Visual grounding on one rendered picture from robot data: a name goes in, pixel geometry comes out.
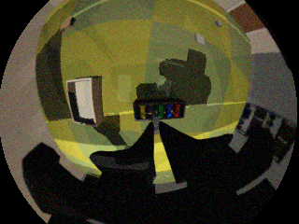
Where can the brown rectangular block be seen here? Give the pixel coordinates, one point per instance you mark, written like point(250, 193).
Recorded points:
point(67, 24)

